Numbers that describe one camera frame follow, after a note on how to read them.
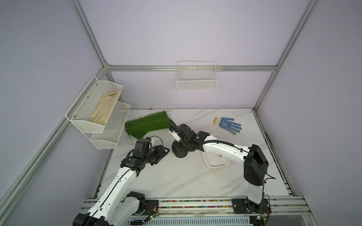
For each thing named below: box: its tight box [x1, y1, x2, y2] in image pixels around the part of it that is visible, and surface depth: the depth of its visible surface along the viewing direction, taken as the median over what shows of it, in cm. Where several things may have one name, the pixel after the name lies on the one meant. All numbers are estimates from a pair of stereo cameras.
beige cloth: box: [88, 90, 121, 126], surface depth 81 cm
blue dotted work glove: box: [213, 116, 242, 136], surface depth 113 cm
